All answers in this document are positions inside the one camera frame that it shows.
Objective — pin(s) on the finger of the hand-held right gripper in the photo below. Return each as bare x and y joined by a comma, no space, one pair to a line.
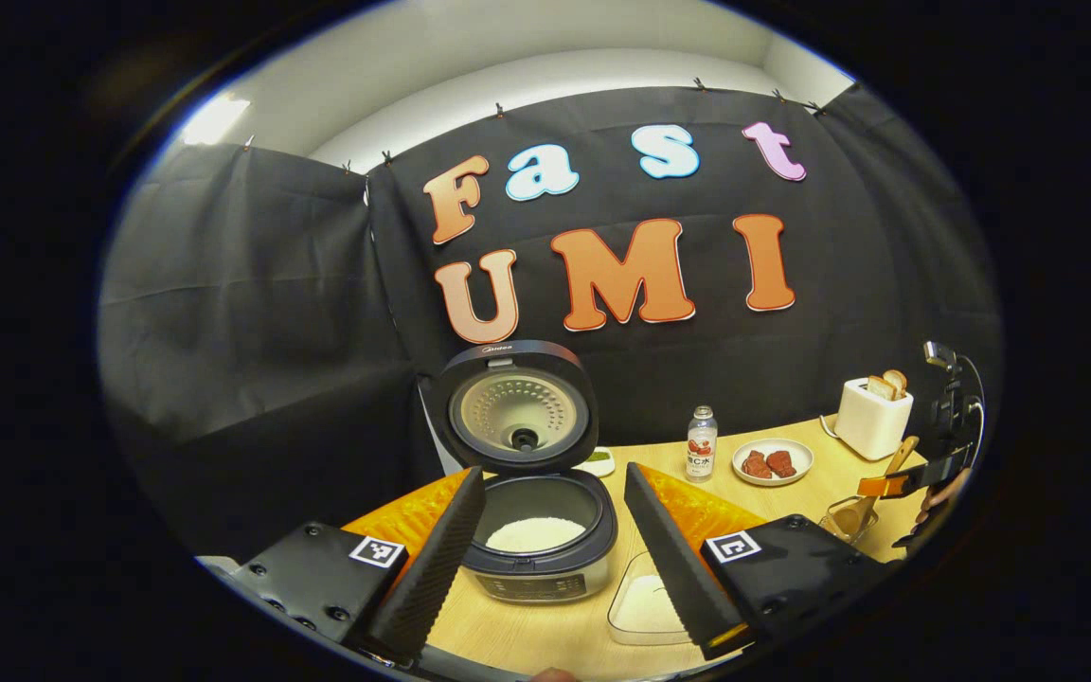
924,471

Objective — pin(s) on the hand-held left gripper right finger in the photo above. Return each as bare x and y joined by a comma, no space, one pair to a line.
673,568

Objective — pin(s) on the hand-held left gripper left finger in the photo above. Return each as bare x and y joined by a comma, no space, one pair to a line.
432,568

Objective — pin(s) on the clear plastic rice box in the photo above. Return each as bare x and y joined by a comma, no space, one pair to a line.
640,606

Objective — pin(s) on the wooden spoon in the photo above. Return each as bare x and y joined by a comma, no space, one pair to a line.
853,516

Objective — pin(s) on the dark grey rice cooker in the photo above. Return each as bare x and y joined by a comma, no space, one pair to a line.
522,412

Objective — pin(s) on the white toaster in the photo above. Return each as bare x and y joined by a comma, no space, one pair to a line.
870,431

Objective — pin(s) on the clear drink bottle red label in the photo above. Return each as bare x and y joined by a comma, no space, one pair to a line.
701,455

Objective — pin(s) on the white divided bean dish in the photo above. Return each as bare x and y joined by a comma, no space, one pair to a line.
599,462

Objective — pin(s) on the red meat piece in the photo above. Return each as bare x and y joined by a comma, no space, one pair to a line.
756,465
782,463

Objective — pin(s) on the white round plate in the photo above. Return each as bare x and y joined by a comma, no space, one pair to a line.
773,481

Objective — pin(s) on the black backdrop cloth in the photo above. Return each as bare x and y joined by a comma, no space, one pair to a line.
252,332

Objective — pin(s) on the row of black cloth clips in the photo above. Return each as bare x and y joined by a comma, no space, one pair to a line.
499,111

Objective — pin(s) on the long ceiling light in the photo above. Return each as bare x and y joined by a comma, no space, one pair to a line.
216,120

